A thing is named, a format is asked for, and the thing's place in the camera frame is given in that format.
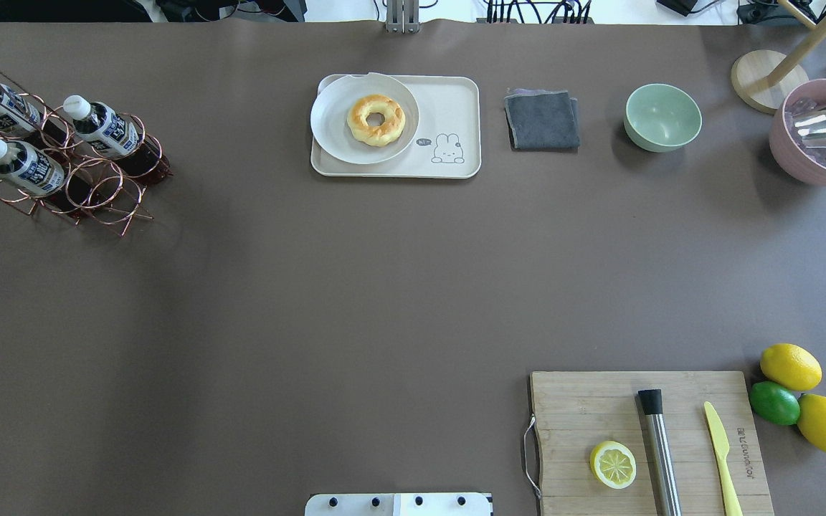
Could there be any tea bottle front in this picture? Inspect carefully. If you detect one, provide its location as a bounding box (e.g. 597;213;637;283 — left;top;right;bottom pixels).
0;138;104;214

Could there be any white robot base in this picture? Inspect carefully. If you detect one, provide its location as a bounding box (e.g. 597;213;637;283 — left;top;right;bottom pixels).
304;491;494;515

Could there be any beige rabbit tray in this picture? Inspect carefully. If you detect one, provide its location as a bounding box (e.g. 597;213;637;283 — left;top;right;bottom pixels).
309;73;481;179

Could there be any tea bottle middle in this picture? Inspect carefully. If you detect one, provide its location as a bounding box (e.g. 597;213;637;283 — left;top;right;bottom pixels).
62;95;171;186

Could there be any white round plate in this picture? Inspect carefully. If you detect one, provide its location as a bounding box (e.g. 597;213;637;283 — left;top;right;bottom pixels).
310;73;419;166

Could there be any folded grey cloth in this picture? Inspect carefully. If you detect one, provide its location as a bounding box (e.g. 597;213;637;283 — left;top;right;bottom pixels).
504;88;581;151

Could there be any bamboo cutting board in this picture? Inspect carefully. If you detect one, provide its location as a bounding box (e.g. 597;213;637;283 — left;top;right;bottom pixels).
530;371;774;515

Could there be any green bowl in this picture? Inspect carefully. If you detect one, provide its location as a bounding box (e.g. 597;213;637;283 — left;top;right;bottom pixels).
623;84;703;153

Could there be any lemon half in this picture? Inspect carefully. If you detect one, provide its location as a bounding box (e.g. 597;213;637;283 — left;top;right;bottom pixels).
589;440;637;489

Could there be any yellow plastic knife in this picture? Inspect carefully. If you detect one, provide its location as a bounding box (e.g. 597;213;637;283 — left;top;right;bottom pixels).
703;401;744;516

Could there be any steel muddler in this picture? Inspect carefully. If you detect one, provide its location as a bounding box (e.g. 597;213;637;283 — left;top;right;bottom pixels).
638;388;683;515

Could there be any green lime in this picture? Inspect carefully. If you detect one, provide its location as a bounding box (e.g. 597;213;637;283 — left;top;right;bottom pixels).
749;380;801;426

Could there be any whole lemon upper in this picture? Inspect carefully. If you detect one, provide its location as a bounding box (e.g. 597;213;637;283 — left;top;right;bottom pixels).
759;343;823;391

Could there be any wooden stand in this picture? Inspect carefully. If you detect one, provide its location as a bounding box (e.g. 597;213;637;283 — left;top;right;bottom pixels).
731;1;826;115

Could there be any pink ice bowl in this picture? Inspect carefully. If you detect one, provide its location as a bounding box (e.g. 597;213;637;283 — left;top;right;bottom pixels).
768;78;826;186

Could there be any glazed ring donut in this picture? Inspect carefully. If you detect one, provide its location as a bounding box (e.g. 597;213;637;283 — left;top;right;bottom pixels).
346;94;407;147

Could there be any copper wire bottle rack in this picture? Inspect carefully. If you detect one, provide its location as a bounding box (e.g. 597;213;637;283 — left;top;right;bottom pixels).
0;71;167;236

